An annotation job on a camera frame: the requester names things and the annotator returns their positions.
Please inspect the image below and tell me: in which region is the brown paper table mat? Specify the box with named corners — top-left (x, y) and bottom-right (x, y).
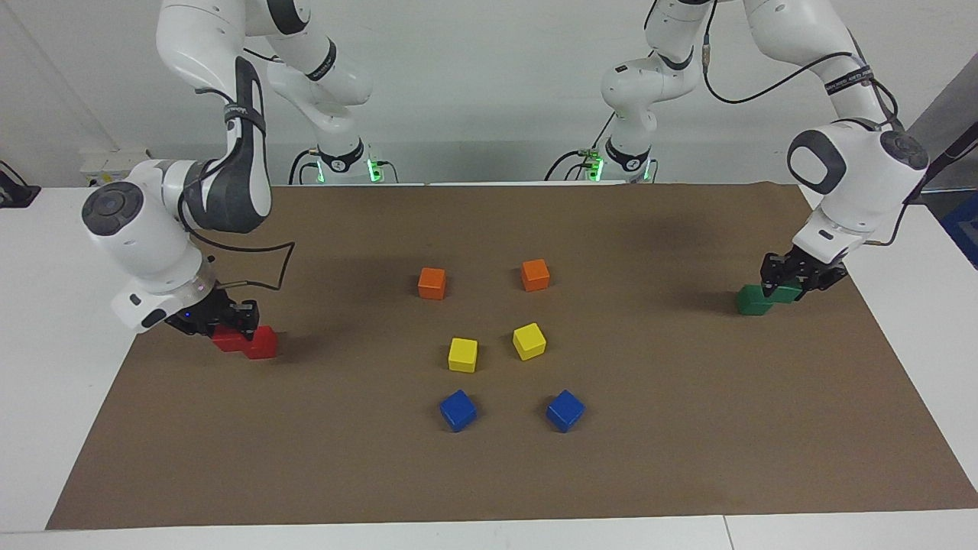
top-left (46, 182), bottom-right (978, 530)

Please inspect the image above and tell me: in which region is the blue bin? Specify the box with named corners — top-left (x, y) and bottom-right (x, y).
top-left (938, 191), bottom-right (978, 270)

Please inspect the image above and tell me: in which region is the white power strip box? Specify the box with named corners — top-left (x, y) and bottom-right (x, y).
top-left (80, 149), bottom-right (154, 189)

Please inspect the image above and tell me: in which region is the black stand with pole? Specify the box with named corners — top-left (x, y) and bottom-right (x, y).
top-left (913, 121), bottom-right (978, 204)

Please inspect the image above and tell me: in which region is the yellow wooden cube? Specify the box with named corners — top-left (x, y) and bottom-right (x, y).
top-left (512, 322), bottom-right (548, 361)
top-left (448, 338), bottom-right (478, 374)

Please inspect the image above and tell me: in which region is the blue wooden cube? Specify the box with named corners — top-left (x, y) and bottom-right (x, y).
top-left (439, 390), bottom-right (478, 433)
top-left (546, 390), bottom-right (586, 434)

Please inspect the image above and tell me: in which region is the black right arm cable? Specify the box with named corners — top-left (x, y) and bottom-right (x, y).
top-left (187, 46), bottom-right (296, 293)

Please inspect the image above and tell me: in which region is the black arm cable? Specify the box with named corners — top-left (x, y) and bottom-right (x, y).
top-left (701, 42), bottom-right (919, 247)
top-left (187, 46), bottom-right (296, 293)

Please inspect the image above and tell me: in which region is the black right base cable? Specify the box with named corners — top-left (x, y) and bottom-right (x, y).
top-left (288, 149), bottom-right (319, 186)

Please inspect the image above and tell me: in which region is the black base cable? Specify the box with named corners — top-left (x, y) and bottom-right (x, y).
top-left (288, 149), bottom-right (319, 186)
top-left (544, 115), bottom-right (616, 183)

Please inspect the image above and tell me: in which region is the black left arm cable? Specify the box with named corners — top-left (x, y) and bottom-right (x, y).
top-left (701, 42), bottom-right (919, 247)

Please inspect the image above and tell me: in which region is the black clamp bracket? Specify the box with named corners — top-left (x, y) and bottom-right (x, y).
top-left (0, 160), bottom-right (41, 209)

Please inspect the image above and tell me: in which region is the black left base cable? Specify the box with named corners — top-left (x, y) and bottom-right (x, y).
top-left (544, 115), bottom-right (616, 183)

